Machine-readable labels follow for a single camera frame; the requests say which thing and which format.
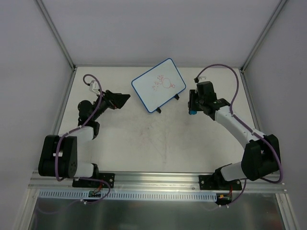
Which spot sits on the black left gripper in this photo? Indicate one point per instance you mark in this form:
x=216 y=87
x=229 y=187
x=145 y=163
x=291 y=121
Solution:
x=111 y=99

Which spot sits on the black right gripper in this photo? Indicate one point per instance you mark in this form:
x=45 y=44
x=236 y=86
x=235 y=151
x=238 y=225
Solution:
x=192 y=101

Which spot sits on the blue whiteboard eraser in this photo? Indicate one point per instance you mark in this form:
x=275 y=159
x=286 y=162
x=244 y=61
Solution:
x=192 y=112

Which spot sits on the blue framed whiteboard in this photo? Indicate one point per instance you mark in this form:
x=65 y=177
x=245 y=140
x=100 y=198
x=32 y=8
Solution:
x=159 y=85

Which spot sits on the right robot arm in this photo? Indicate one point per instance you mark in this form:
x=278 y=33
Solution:
x=261 y=155

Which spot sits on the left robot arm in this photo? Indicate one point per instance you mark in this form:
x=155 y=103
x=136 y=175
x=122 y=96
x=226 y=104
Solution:
x=59 y=156

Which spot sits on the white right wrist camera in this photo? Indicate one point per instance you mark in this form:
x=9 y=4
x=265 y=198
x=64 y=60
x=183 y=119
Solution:
x=199 y=79

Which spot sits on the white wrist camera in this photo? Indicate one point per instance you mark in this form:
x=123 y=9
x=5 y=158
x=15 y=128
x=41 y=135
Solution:
x=199 y=79
x=94 y=87

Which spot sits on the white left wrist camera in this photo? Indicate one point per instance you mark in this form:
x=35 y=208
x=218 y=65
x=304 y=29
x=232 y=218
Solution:
x=94 y=87

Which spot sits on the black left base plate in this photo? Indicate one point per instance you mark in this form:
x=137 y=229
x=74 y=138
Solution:
x=105 y=180

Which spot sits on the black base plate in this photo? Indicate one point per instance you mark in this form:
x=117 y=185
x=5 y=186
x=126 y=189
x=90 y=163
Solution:
x=105 y=180
x=217 y=182

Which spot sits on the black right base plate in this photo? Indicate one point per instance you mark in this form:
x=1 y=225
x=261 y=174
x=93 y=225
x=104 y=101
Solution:
x=217 y=182

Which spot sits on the aluminium front rail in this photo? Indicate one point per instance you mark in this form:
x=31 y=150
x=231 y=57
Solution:
x=155 y=181

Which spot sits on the left aluminium frame post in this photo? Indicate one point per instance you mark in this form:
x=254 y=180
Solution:
x=46 y=16

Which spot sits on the aluminium frame post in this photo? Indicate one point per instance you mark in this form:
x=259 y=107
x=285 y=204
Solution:
x=270 y=22
x=46 y=16

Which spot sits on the white slotted cable duct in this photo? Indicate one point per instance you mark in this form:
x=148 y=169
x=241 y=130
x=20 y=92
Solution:
x=129 y=195

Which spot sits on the right aluminium frame post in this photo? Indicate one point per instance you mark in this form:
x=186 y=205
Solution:
x=270 y=22

